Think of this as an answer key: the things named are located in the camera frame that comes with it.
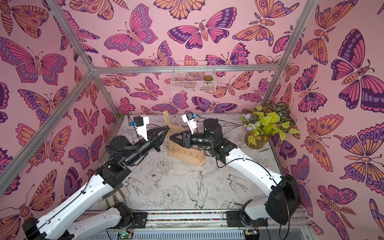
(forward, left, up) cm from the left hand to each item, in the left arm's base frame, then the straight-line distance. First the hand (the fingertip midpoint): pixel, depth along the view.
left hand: (169, 127), depth 60 cm
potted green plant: (+18, -53, -14) cm, 58 cm away
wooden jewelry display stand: (+5, -11, -32) cm, 34 cm away
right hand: (0, -1, -6) cm, 6 cm away
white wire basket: (+51, -5, -8) cm, 52 cm away
